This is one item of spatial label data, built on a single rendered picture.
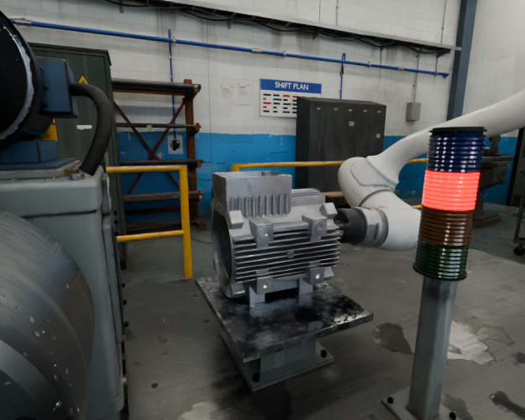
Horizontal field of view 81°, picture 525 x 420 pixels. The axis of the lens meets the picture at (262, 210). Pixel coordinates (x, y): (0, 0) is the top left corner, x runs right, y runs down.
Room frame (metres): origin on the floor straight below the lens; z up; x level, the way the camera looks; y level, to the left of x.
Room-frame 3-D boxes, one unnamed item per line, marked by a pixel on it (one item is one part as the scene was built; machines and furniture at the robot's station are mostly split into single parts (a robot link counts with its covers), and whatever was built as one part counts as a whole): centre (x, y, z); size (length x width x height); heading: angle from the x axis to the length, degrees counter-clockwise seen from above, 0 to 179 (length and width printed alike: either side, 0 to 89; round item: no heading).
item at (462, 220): (0.39, -0.24, 1.10); 0.06 x 0.06 x 0.04
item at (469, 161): (0.39, -0.24, 1.19); 0.06 x 0.06 x 0.04
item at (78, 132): (2.84, 1.71, 0.98); 0.72 x 0.49 x 1.96; 113
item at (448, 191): (0.39, -0.24, 1.14); 0.06 x 0.06 x 0.04
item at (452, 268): (0.39, -0.24, 1.05); 0.06 x 0.06 x 0.04
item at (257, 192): (0.56, 0.02, 1.11); 0.12 x 0.11 x 0.07; 112
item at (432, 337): (0.39, -0.24, 1.01); 0.08 x 0.08 x 0.42; 26
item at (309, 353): (0.54, -0.02, 0.86); 0.27 x 0.24 x 0.12; 26
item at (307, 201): (0.58, -0.02, 1.01); 0.20 x 0.19 x 0.19; 112
